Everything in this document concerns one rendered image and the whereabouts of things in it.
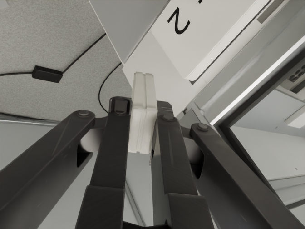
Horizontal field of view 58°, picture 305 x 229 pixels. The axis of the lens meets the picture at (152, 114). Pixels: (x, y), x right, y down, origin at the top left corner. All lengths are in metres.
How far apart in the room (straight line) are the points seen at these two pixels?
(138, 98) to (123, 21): 0.35
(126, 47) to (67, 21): 0.91
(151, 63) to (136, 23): 0.09
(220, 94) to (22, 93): 1.37
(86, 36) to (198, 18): 1.11
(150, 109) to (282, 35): 0.21
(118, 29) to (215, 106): 0.25
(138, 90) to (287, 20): 0.20
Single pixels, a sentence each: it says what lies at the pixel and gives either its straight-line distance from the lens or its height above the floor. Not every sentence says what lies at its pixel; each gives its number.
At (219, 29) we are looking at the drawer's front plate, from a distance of 0.34.
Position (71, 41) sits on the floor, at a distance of 1.44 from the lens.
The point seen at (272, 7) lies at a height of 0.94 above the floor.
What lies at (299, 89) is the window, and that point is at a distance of 0.32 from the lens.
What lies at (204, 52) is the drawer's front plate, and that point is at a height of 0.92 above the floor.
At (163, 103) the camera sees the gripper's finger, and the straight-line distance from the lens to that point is 0.18.
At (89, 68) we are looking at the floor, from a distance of 1.58.
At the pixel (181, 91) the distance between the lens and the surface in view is 0.37.
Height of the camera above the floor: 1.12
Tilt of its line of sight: 31 degrees down
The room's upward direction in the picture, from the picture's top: 152 degrees clockwise
